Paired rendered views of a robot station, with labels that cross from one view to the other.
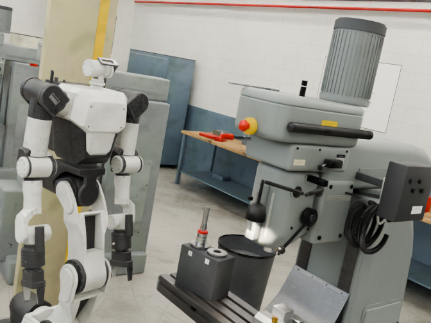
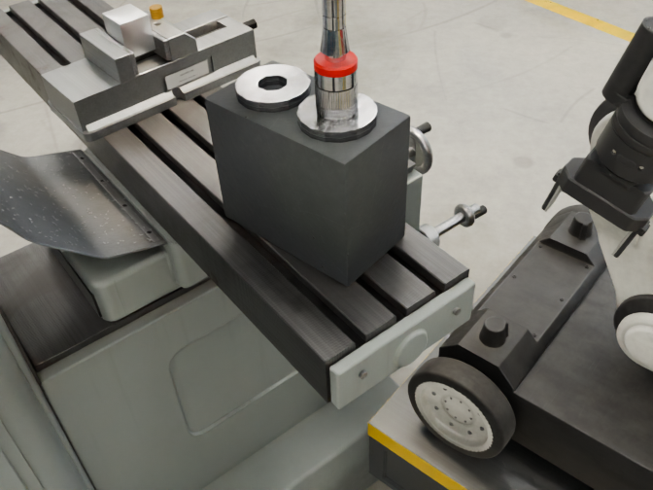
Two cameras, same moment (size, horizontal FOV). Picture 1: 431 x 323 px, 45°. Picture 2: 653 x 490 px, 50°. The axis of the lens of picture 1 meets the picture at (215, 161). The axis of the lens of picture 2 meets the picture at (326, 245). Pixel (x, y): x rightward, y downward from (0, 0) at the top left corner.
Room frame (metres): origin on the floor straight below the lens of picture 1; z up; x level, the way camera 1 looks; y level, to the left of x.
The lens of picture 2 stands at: (2.90, 0.03, 1.58)
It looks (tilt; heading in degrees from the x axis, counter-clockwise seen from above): 43 degrees down; 184
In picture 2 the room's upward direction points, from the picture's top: 3 degrees counter-clockwise
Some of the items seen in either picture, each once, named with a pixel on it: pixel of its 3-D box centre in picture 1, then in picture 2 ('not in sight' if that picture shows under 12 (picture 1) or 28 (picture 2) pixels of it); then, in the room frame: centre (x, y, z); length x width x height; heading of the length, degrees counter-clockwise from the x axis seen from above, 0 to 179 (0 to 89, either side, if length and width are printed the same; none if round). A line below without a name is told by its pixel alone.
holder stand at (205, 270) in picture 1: (204, 268); (308, 165); (2.20, -0.04, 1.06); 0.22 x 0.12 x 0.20; 52
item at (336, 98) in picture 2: (201, 238); (336, 88); (2.23, 0.00, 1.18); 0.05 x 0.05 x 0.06
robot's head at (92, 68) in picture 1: (97, 72); not in sight; (2.08, 0.53, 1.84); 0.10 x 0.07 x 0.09; 143
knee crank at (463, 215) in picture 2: not in sight; (451, 223); (1.71, 0.22, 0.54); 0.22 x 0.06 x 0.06; 130
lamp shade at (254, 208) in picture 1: (256, 211); not in sight; (1.78, -0.18, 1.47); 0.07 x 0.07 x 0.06
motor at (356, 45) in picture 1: (352, 63); not in sight; (2.11, -0.46, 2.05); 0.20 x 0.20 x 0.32
